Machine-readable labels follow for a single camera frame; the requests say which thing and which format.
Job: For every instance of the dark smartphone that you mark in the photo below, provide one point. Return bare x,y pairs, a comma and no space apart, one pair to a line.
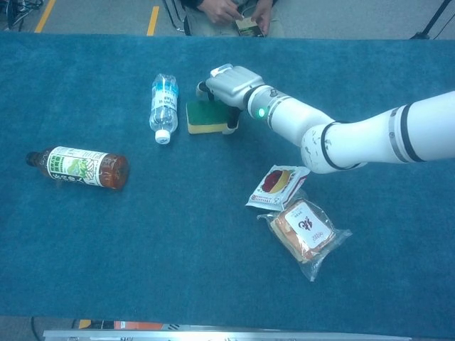
249,28

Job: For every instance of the aluminium rail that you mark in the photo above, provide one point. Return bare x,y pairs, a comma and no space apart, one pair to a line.
213,335

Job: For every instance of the blue felt table cloth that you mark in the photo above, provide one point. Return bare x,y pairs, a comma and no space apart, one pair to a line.
142,248

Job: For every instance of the seated person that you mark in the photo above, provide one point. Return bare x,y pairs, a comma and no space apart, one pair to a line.
199,21

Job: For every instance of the orange base part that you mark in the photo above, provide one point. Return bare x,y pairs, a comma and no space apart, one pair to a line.
138,325

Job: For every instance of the black tripod stand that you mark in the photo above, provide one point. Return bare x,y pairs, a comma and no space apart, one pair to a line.
432,21

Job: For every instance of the black chair leg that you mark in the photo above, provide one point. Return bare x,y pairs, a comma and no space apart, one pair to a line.
175,16

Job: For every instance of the green yellow sponge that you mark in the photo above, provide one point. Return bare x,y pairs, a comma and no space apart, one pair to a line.
202,117

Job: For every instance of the brown tea bottle green label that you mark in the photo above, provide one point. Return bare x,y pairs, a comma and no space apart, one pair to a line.
78,167

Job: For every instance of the clear water bottle white cap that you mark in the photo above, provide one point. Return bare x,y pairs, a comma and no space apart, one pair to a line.
164,106

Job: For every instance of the white snack packet red print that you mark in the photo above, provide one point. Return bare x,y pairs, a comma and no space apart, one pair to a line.
273,184

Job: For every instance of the bread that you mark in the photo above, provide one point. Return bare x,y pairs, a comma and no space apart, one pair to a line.
305,231

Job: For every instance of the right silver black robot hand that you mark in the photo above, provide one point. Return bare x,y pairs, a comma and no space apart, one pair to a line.
234,85

